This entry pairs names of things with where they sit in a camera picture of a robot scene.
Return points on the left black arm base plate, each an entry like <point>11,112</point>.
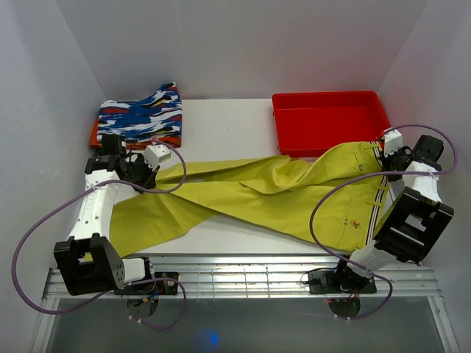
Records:
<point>165,287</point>

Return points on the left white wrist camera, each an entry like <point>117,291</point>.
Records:
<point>154,155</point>

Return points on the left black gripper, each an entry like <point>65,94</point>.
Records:
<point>150,176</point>

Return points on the red plastic tray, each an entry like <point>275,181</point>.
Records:
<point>308,124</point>

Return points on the folded multicolour patterned trousers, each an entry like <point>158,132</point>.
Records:
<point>157,117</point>

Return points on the yellow-green trousers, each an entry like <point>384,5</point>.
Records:
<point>336,200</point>

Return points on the aluminium rail frame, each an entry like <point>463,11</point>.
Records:
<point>250,304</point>

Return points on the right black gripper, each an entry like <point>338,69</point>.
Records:
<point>399,151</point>

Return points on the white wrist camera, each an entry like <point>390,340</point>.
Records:
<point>392,141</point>
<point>154,155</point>

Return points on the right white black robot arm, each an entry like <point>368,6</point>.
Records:
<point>414,222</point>

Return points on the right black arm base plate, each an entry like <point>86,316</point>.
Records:
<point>323,282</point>

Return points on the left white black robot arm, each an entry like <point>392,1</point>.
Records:
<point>87,260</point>

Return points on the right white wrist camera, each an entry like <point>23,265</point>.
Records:
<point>392,141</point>

